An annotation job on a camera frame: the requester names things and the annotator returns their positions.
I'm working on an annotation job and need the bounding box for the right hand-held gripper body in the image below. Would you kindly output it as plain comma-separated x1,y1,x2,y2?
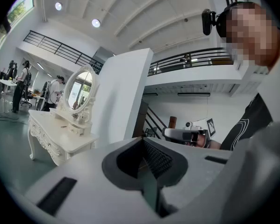
183,117,218,147

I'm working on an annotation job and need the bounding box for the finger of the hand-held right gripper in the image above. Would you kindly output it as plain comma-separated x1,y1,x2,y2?
161,127,186,143

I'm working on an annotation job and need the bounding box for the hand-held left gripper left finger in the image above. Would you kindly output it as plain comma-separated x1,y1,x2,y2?
25,136,159,224

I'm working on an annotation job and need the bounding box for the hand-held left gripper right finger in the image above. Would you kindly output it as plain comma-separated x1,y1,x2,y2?
143,136,234,221

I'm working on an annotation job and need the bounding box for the white curved drawer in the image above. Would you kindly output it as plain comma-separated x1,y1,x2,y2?
68,123,86,135

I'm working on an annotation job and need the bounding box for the cream vanity dressing table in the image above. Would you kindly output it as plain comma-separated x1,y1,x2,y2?
27,108,100,167

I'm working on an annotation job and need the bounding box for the person's right hand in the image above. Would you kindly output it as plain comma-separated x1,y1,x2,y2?
197,134,211,148

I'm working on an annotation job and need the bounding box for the black stair railing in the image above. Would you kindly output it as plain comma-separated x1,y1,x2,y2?
142,106,169,140

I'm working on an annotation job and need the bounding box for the person's black printed t-shirt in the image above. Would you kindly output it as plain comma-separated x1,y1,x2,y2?
220,92,274,152

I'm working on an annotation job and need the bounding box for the white partition panel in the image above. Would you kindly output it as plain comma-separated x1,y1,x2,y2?
92,48,154,149

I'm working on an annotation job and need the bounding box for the black metal railing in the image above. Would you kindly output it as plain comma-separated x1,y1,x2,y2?
22,30,105,75
148,47,234,77

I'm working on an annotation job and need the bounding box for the white oval carved mirror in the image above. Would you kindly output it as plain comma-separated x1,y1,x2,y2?
57,64,100,126

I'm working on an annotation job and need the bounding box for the black office chair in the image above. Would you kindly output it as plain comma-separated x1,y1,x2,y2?
20,87,34,107

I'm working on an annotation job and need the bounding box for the person's head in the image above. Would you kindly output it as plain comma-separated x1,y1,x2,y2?
220,2,280,73

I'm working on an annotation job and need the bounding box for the white work table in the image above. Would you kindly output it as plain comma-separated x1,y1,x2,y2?
0,77,18,113

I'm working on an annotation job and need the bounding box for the high window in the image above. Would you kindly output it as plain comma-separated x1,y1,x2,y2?
6,0,35,26

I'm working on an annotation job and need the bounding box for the black head-worn camera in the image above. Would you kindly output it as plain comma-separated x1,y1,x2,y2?
201,8,219,36

